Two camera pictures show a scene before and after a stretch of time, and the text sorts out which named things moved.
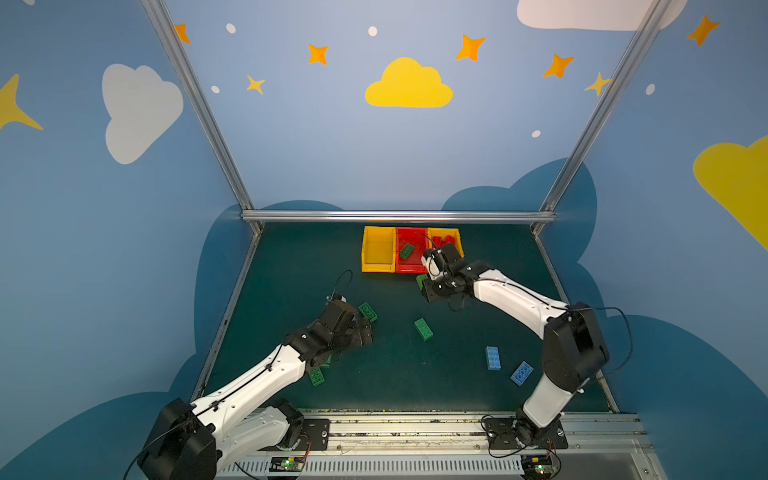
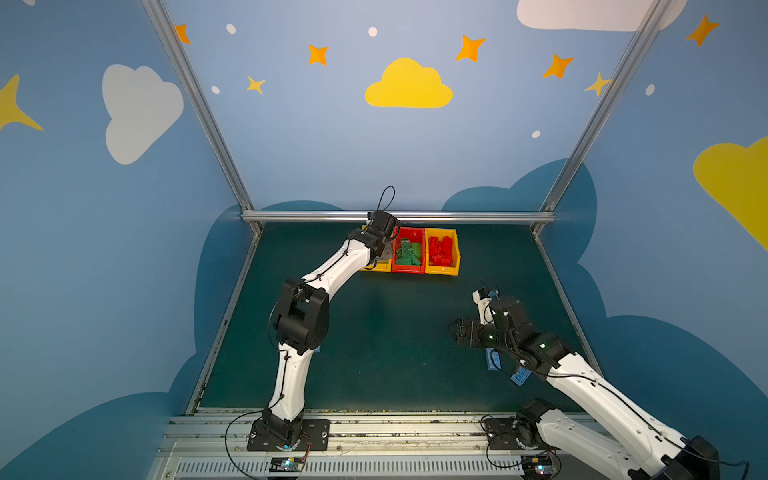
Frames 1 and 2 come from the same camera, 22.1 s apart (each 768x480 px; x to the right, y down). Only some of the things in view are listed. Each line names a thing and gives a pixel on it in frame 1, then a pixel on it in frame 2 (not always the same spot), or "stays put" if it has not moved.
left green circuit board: (286, 464) stays put
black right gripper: (437, 285) -> (477, 332)
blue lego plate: (522, 373) stays put
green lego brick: (423, 329) -> (408, 254)
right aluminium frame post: (653, 16) stays put
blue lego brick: (493, 358) stays put
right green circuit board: (537, 466) stays put
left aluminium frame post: (203, 107) stays put
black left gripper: (355, 327) -> (389, 241)
